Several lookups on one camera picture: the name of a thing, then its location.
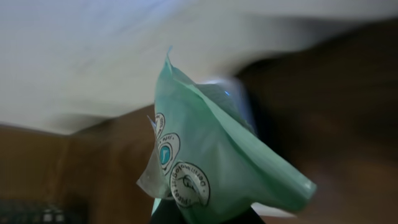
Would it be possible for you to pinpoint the grey plastic mesh basket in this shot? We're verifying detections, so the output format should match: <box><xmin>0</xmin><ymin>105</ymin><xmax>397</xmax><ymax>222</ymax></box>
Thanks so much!
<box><xmin>1</xmin><ymin>199</ymin><xmax>88</xmax><ymax>224</ymax></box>

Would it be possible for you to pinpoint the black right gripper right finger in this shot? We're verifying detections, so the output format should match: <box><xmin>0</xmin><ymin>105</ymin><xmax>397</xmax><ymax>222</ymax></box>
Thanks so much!
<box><xmin>222</xmin><ymin>207</ymin><xmax>266</xmax><ymax>224</ymax></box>

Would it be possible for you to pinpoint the green snack wrapper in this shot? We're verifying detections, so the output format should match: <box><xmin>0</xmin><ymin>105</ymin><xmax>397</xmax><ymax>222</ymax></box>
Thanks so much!
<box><xmin>137</xmin><ymin>59</ymin><xmax>317</xmax><ymax>223</ymax></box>

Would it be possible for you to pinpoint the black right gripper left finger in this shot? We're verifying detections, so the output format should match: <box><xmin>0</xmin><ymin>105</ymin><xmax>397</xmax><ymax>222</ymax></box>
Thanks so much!
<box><xmin>149</xmin><ymin>200</ymin><xmax>186</xmax><ymax>224</ymax></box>

